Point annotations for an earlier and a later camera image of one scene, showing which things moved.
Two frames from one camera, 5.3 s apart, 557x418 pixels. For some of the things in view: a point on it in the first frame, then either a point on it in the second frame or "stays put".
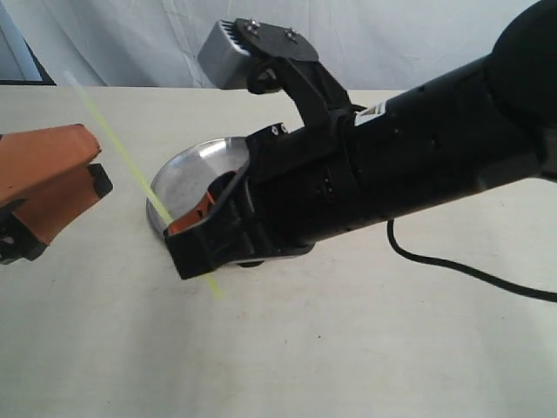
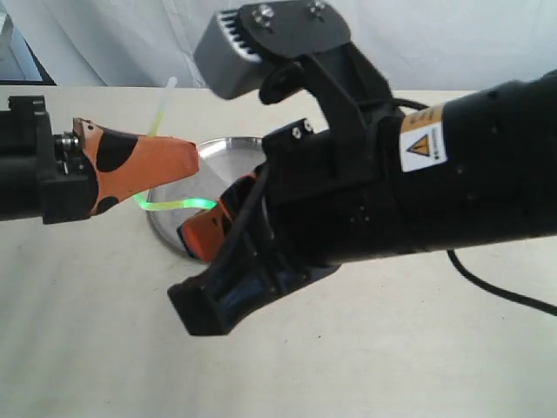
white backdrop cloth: x=367 y=44 stays put
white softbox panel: x=19 y=65 stays put
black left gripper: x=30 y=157 → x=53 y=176
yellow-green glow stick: x=124 y=155 → x=192 y=202
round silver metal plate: x=185 y=178 stays put
